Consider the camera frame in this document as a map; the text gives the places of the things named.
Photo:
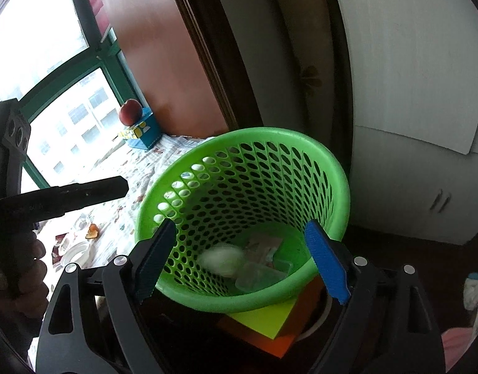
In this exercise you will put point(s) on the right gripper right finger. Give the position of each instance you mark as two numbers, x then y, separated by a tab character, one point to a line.
386	325

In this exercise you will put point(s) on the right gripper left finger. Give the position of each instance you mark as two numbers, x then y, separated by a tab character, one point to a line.
69	334

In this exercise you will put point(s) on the white round plastic lid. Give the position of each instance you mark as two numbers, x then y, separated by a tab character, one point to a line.
79	253

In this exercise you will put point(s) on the orange candy wrapper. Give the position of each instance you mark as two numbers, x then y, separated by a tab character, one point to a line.
93	232

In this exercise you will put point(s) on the clear plastic container lid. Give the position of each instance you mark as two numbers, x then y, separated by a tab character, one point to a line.
253	277

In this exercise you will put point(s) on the orange red snack bag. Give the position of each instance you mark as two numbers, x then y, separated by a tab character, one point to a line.
59	243

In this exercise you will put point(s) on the person left hand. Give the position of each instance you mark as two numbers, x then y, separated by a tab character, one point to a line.
32	299

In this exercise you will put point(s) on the patterned white bed sheet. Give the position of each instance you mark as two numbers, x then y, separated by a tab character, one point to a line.
115	219

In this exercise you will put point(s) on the floral cloth bundle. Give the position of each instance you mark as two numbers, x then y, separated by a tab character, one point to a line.
470	300

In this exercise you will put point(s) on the orange yellow box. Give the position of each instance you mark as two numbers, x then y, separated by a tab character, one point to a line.
274	329

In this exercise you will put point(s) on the red apple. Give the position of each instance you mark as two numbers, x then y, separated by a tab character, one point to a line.
131	112

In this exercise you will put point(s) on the blue yellow tissue box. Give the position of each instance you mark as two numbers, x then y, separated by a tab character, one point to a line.
144	134

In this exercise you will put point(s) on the green plastic waste basket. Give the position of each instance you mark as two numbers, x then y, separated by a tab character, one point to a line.
262	180

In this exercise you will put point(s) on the brown wooden wardrobe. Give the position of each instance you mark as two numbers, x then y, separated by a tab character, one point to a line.
164	61

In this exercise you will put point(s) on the white cabinet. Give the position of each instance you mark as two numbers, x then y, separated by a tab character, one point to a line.
414	75

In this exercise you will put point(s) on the green window frame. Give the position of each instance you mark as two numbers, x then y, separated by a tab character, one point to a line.
69	78

